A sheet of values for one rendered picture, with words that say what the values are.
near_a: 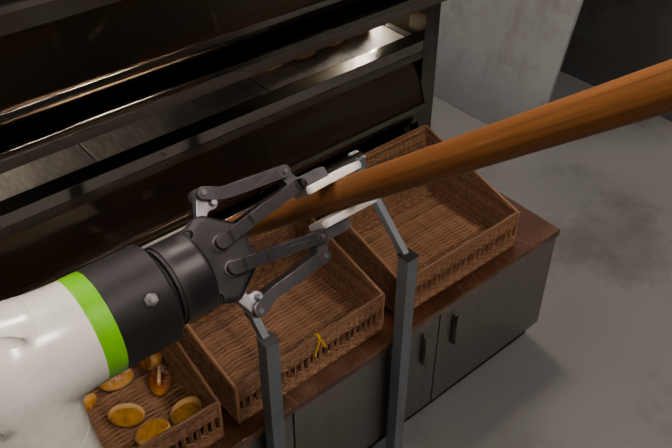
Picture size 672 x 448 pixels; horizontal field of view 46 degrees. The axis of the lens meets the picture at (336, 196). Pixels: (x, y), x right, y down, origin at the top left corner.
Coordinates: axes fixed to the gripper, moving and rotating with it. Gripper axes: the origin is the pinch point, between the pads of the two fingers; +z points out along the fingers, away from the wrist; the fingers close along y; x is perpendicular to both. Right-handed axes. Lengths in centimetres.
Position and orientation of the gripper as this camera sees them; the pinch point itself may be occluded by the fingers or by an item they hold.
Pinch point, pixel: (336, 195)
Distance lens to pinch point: 80.0
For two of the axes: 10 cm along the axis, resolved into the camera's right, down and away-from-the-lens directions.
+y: 4.2, 9.0, 0.8
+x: 5.1, -1.7, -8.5
